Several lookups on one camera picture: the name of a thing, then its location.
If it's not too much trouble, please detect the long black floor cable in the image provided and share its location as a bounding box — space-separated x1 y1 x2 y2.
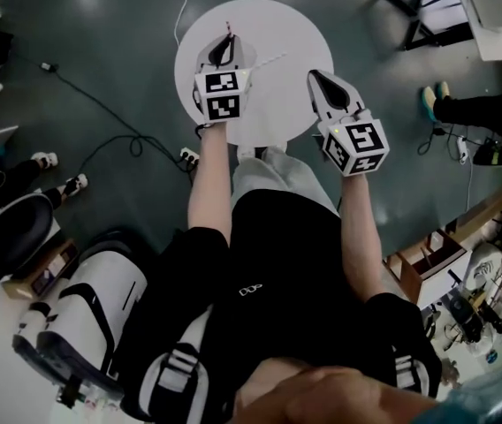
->
11 50 199 174

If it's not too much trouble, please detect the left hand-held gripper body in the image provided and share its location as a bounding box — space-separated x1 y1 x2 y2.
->
192 57 253 125

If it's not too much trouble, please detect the thin white cable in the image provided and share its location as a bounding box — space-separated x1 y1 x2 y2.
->
173 0 197 49

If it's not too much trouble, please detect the cardboard box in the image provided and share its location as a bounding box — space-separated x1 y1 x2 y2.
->
2 238 80 300

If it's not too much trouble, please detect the white harness strap with buckle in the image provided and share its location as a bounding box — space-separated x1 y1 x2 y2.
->
391 344 432 400
138 341 211 424

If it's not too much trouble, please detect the person's right forearm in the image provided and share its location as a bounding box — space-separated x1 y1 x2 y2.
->
338 172 388 303

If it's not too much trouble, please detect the translucent cup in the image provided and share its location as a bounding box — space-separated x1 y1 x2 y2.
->
232 41 259 70

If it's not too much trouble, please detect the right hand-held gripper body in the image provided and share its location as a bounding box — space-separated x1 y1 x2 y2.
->
316 103 390 178

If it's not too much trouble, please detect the black office chair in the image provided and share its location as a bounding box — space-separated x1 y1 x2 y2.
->
0 191 56 299

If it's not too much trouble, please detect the person's grey trouser leg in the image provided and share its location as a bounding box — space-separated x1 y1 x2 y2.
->
232 146 341 219

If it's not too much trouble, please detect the white and black machine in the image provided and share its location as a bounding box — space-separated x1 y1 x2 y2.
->
11 239 149 408

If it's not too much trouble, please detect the white straw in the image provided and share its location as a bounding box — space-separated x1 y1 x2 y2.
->
249 51 288 72

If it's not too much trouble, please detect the person's left forearm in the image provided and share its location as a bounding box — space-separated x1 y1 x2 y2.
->
186 121 235 243

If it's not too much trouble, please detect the black frame chair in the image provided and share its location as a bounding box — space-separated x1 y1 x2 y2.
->
379 0 477 53

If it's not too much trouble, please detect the person's black shirt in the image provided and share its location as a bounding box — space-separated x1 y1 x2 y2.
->
120 190 445 423

